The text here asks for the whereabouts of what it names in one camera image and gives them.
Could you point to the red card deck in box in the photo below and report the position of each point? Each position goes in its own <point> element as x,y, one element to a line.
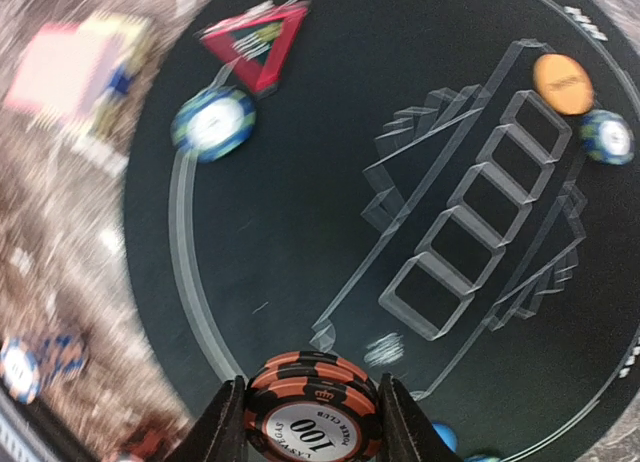
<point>76,77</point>

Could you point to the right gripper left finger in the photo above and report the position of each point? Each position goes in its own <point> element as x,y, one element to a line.
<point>219,434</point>

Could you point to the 50 chips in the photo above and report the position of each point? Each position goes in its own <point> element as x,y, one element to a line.
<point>607,138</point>
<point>213,123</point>
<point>482,458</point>

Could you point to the blue chip stack left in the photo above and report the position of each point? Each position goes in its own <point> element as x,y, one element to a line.
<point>32,363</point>

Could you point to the orange big blind button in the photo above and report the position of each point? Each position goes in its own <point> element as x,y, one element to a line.
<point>563,84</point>

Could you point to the blue small blind button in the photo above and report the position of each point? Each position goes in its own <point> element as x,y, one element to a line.
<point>447,435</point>

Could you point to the round black poker mat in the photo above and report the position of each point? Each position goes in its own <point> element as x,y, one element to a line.
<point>409,202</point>

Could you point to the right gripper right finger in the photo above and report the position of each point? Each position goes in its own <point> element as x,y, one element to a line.
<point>408,435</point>

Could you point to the red triangular all-in marker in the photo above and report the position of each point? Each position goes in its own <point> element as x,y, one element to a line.
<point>257,42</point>

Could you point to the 100 chips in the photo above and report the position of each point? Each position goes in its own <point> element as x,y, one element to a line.
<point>313,406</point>

